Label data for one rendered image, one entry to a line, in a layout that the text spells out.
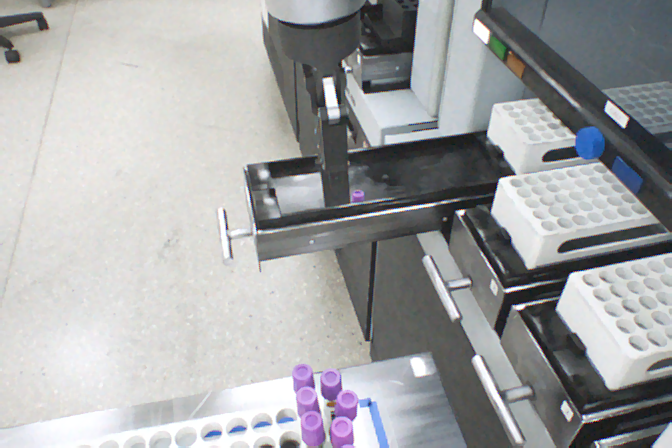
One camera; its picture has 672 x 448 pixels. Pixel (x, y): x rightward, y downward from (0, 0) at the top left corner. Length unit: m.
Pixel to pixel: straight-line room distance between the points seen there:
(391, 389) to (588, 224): 0.28
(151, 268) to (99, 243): 0.22
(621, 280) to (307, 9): 0.39
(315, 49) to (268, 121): 1.85
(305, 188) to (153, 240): 1.19
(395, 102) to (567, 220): 0.49
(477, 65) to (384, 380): 0.47
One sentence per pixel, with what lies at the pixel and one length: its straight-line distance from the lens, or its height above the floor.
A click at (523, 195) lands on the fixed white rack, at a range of 0.70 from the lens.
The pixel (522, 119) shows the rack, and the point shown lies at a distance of 0.81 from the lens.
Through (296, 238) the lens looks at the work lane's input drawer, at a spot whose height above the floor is 0.79.
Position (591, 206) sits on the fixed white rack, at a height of 0.86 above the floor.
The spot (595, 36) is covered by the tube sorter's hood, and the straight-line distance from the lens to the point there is 0.59.
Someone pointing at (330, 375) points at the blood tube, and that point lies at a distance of 0.41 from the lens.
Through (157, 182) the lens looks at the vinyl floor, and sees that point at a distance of 2.12.
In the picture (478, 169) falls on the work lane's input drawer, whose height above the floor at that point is 0.80.
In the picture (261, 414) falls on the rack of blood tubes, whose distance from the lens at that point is 0.46.
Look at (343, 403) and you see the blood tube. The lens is 0.40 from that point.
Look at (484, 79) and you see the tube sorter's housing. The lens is 0.84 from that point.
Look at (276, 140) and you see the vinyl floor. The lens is 2.24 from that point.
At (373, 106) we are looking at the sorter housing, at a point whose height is 0.73.
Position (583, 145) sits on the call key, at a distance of 0.58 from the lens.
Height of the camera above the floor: 1.29
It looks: 41 degrees down
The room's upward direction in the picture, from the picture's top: straight up
